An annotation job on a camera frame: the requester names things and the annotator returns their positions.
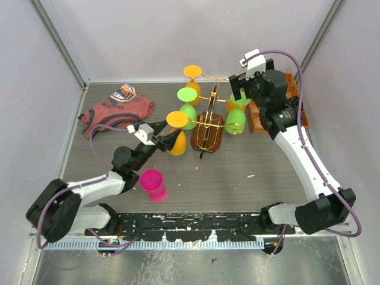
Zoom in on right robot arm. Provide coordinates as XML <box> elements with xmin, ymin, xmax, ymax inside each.
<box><xmin>229</xmin><ymin>55</ymin><xmax>356</xmax><ymax>235</ymax></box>

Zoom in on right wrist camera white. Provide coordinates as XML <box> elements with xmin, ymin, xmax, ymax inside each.
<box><xmin>239</xmin><ymin>49</ymin><xmax>266</xmax><ymax>80</ymax></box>

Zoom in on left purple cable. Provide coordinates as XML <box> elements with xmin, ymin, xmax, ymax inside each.
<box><xmin>37</xmin><ymin>124</ymin><xmax>139</xmax><ymax>257</ymax></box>

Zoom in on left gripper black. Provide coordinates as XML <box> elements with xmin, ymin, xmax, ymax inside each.
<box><xmin>132</xmin><ymin>119</ymin><xmax>182</xmax><ymax>172</ymax></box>

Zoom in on grey slotted cable duct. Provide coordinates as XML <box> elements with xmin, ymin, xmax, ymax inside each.
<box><xmin>45</xmin><ymin>238</ymin><xmax>265</xmax><ymax>251</ymax></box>

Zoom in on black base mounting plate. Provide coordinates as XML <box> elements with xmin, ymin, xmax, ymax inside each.
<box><xmin>96</xmin><ymin>212</ymin><xmax>283</xmax><ymax>242</ymax></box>

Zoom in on red printed t-shirt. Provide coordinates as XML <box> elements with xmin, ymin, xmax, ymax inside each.
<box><xmin>78</xmin><ymin>83</ymin><xmax>154</xmax><ymax>138</ymax></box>

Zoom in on purple cable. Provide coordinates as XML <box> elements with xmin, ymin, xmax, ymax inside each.
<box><xmin>37</xmin><ymin>124</ymin><xmax>139</xmax><ymax>257</ymax></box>
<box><xmin>243</xmin><ymin>49</ymin><xmax>363</xmax><ymax>258</ymax></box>

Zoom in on aluminium rail front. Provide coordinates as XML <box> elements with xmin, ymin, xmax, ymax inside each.
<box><xmin>41</xmin><ymin>213</ymin><xmax>346</xmax><ymax>243</ymax></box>

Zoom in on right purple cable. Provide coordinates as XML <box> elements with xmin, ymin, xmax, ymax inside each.
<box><xmin>243</xmin><ymin>49</ymin><xmax>363</xmax><ymax>258</ymax></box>

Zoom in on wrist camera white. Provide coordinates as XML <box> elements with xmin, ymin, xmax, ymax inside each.
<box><xmin>239</xmin><ymin>49</ymin><xmax>266</xmax><ymax>80</ymax></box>
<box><xmin>127</xmin><ymin>123</ymin><xmax>154</xmax><ymax>145</ymax></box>

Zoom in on orange wine glass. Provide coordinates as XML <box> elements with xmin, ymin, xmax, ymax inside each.
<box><xmin>166</xmin><ymin>110</ymin><xmax>189</xmax><ymax>156</ymax></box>
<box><xmin>183</xmin><ymin>65</ymin><xmax>202</xmax><ymax>106</ymax></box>
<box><xmin>226</xmin><ymin>100</ymin><xmax>239</xmax><ymax>113</ymax></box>

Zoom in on pink wine glass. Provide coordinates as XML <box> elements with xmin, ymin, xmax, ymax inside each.
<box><xmin>140</xmin><ymin>169</ymin><xmax>167</xmax><ymax>203</ymax></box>

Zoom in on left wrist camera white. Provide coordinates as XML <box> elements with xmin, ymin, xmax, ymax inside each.
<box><xmin>127</xmin><ymin>123</ymin><xmax>154</xmax><ymax>145</ymax></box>

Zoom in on wooden compartment tray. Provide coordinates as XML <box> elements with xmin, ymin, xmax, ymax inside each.
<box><xmin>246</xmin><ymin>73</ymin><xmax>310</xmax><ymax>134</ymax></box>

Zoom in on gold wire wine glass rack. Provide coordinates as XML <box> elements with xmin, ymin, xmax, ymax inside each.
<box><xmin>189</xmin><ymin>77</ymin><xmax>244</xmax><ymax>159</ymax></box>

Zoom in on green wine glass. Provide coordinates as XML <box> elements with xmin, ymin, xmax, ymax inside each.
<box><xmin>177</xmin><ymin>87</ymin><xmax>198</xmax><ymax>130</ymax></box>
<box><xmin>224</xmin><ymin>91</ymin><xmax>251</xmax><ymax>135</ymax></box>

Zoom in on orange wine glass front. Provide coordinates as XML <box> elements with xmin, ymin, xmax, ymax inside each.
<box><xmin>166</xmin><ymin>110</ymin><xmax>189</xmax><ymax>156</ymax></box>

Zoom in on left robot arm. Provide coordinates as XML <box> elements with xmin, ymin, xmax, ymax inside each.
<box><xmin>26</xmin><ymin>120</ymin><xmax>181</xmax><ymax>243</ymax></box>

